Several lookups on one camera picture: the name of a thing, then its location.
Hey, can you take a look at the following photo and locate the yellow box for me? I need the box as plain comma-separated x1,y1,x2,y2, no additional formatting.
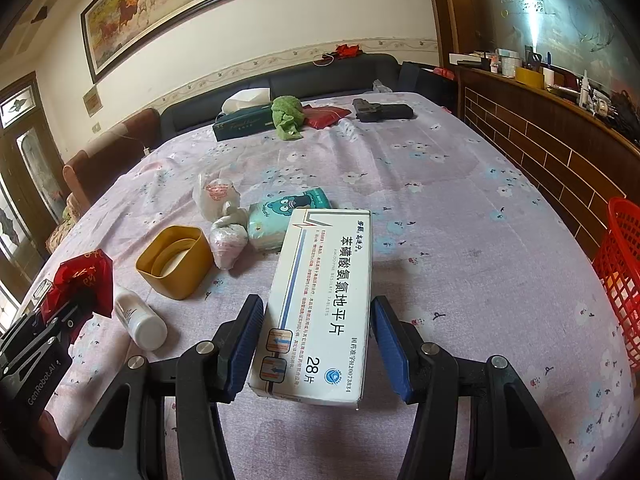
136,225,215,302

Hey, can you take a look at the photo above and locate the teal tissue pack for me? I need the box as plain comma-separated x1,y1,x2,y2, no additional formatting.
247,187,331,252

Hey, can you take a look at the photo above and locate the framed horse painting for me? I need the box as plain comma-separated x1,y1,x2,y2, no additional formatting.
80,0,262,85

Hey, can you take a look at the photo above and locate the white plastic bottle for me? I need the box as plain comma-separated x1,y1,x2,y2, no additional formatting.
114,285,168,352

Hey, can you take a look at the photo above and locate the white plastic bag red print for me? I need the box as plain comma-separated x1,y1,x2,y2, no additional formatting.
192,170,243,222

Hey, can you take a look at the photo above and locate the red plastic basket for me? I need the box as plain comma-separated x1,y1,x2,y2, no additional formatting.
592,197,640,356

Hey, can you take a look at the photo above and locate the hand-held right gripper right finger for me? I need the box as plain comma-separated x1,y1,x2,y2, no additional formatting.
370,295,576,480

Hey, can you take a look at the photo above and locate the red pouch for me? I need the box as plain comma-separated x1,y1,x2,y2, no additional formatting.
301,104,353,130

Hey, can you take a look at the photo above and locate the black toy pistol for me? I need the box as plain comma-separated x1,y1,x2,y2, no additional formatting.
352,97,416,123

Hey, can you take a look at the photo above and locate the knotted white plastic bag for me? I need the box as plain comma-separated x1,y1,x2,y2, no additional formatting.
209,205,250,270

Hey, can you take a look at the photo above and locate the green cloth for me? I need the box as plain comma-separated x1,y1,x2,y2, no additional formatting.
271,95,305,141

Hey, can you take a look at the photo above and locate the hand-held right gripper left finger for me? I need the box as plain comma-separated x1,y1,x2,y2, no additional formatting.
57,294,265,480

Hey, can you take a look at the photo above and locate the black leather sofa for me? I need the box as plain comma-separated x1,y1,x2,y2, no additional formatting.
159,53,401,141

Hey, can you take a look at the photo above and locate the brown armchair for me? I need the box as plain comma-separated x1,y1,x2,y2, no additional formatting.
62,107,162,211

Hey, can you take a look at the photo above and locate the dark green tissue box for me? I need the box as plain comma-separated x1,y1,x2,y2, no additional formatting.
212,87,276,142

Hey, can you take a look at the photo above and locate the floral upholstered stool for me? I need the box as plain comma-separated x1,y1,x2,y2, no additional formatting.
46,192,86,256

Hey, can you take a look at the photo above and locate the white medicine box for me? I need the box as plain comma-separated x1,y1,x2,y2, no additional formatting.
248,207,373,407

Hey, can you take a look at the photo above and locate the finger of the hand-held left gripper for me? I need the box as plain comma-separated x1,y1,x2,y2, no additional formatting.
30,285,101,348

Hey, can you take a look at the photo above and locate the wooden glass door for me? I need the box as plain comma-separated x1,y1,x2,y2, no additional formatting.
0,72,68,306

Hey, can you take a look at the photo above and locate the red foil wrapper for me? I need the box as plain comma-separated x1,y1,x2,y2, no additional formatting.
35,249,117,320

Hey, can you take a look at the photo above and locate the floral lilac tablecloth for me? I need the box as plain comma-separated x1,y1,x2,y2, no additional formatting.
10,91,640,480

